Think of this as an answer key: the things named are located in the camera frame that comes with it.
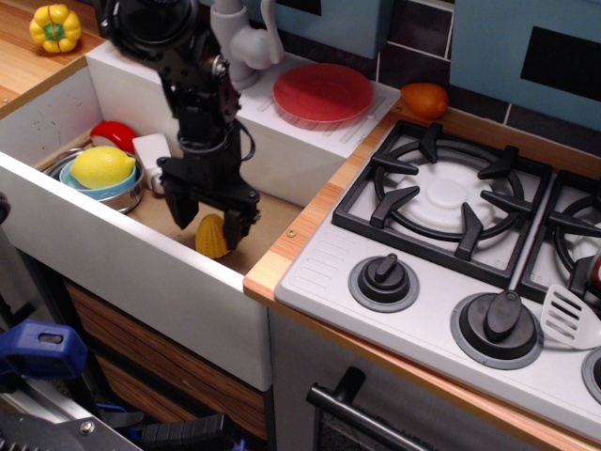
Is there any light blue bowl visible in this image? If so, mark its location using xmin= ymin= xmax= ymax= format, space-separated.
xmin=59 ymin=162 xmax=138 ymax=200

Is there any red white toy mushroom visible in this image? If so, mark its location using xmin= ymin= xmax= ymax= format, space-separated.
xmin=90 ymin=121 xmax=137 ymax=154

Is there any black oven door handle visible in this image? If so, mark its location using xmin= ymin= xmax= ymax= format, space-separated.
xmin=306 ymin=366 xmax=427 ymax=450

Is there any blue clamp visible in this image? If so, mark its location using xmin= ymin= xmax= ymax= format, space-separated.
xmin=1 ymin=319 xmax=87 ymax=384

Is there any black large stove knob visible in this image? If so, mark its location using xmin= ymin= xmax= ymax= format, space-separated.
xmin=450 ymin=290 xmax=544 ymax=370

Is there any black small stove knob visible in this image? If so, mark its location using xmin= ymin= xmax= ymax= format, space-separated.
xmin=348 ymin=253 xmax=420 ymax=314

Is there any black burner grate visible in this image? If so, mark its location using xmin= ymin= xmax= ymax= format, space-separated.
xmin=332 ymin=120 xmax=552 ymax=288
xmin=517 ymin=170 xmax=600 ymax=314

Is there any yellow toy corn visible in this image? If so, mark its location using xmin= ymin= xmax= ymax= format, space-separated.
xmin=195 ymin=213 xmax=230 ymax=259

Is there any black left burner grate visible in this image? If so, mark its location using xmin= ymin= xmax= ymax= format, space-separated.
xmin=332 ymin=120 xmax=552 ymax=288

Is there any white salt shaker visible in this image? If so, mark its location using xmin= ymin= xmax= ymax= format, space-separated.
xmin=132 ymin=132 xmax=171 ymax=195

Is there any red plastic plate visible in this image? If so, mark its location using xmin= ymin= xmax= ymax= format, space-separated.
xmin=272 ymin=63 xmax=374 ymax=123

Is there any orange toy fruit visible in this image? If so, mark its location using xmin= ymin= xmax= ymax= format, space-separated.
xmin=400 ymin=83 xmax=449 ymax=120

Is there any black ribbed tool handle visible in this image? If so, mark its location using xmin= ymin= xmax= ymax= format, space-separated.
xmin=138 ymin=413 xmax=236 ymax=451

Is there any white slotted spatula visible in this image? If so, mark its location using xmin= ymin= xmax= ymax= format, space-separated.
xmin=540 ymin=285 xmax=600 ymax=350

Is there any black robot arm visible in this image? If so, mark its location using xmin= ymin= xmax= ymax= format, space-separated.
xmin=101 ymin=1 xmax=260 ymax=250

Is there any silver metal pot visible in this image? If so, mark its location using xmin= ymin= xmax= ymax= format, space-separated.
xmin=42 ymin=148 xmax=145 ymax=213

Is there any grey toy faucet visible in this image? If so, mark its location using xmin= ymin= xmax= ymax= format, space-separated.
xmin=210 ymin=0 xmax=285 ymax=90

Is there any yellow toy bell pepper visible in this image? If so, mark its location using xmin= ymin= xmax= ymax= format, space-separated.
xmin=29 ymin=4 xmax=83 ymax=54

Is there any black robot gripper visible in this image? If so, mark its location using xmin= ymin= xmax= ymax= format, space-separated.
xmin=158 ymin=148 xmax=260 ymax=250

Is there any black right burner grate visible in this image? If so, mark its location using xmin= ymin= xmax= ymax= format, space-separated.
xmin=517 ymin=170 xmax=600 ymax=314

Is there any white toy sink basin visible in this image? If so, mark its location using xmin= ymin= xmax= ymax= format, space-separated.
xmin=1 ymin=43 xmax=399 ymax=391

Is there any yellow toy lemon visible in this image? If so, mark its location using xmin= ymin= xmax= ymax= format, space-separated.
xmin=70 ymin=146 xmax=135 ymax=189

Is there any partial right stove knob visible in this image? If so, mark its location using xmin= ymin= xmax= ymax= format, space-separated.
xmin=581 ymin=349 xmax=601 ymax=403

